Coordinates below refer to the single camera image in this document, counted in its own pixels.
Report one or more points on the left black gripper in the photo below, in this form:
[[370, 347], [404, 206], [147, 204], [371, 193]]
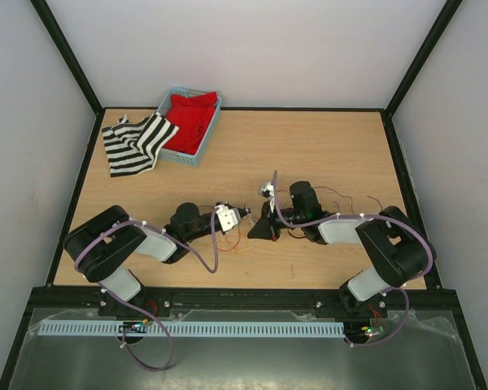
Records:
[[243, 212]]

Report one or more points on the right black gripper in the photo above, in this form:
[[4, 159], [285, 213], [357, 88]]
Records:
[[263, 227]]

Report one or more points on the white zip tie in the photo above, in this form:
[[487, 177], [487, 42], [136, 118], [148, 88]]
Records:
[[253, 220]]

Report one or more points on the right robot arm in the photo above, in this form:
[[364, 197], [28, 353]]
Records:
[[397, 251]]

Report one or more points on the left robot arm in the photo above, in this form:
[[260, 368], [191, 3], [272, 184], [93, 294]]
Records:
[[100, 246]]

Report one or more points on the blue plastic basket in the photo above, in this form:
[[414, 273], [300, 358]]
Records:
[[177, 157]]

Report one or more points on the red cloth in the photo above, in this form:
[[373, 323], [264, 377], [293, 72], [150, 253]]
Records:
[[192, 116]]

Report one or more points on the black white striped cloth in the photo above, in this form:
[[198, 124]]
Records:
[[133, 148]]

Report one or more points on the right circuit board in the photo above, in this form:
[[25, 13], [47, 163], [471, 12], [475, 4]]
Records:
[[371, 331]]

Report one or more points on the circuit board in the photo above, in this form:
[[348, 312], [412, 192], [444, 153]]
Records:
[[133, 326], [371, 331]]

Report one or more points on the left circuit board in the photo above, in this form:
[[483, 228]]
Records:
[[133, 326]]

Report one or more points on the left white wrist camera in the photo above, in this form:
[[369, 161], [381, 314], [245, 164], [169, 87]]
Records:
[[229, 217]]

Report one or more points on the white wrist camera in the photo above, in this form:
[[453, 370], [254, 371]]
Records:
[[267, 191], [229, 217]]

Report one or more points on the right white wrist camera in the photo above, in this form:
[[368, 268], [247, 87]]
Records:
[[267, 191]]

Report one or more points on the grey slotted cable duct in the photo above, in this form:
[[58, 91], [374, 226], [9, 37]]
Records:
[[196, 329]]

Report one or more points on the black aluminium frame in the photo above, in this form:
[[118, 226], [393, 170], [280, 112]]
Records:
[[433, 298]]

